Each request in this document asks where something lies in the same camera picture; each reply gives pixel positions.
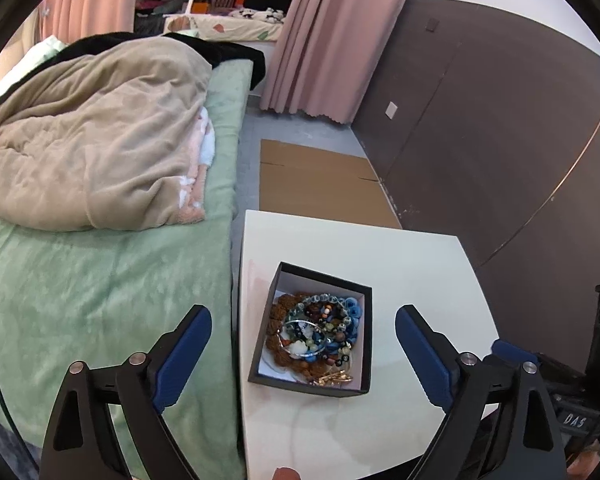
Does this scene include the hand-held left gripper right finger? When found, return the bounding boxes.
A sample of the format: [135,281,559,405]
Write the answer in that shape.
[395,304,568,480]

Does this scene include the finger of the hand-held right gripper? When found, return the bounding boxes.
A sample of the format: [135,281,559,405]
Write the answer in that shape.
[490,339,539,367]

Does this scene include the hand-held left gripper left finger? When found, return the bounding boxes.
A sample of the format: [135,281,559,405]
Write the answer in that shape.
[39,304,213,480]

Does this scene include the blue bead bracelet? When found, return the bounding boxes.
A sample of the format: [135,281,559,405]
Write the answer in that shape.
[325,295,366,356]

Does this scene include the black jewelry box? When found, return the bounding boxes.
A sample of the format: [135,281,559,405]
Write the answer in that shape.
[247,261,373,400]

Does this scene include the pile of mixed bead bracelets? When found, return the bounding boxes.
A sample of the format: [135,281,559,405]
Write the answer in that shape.
[280,296,361,367]

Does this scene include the brown bead bracelet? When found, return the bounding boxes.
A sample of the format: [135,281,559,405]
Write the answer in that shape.
[265,292,331,368]

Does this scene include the bed with green sheet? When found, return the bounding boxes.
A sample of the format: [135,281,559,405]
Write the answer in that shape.
[0,57,253,480]

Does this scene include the gold brooch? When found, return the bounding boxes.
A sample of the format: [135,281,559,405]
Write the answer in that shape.
[310,369,354,387]

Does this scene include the brown cardboard sheet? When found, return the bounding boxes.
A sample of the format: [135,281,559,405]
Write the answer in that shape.
[257,138,403,231]

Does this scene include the pink white fleece blanket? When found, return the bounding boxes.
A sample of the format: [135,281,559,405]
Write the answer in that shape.
[177,107,216,223]

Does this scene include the beige blanket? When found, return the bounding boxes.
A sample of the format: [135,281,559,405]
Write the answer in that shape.
[0,37,213,233]

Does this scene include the pink curtain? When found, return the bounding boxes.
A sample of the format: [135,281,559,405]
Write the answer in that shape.
[259,0,423,126]
[37,0,146,43]

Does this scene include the floral bedding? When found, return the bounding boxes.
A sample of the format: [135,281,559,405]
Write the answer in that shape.
[162,7,288,43]

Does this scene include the pale green pillow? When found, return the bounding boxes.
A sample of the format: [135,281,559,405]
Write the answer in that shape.
[0,35,68,107]

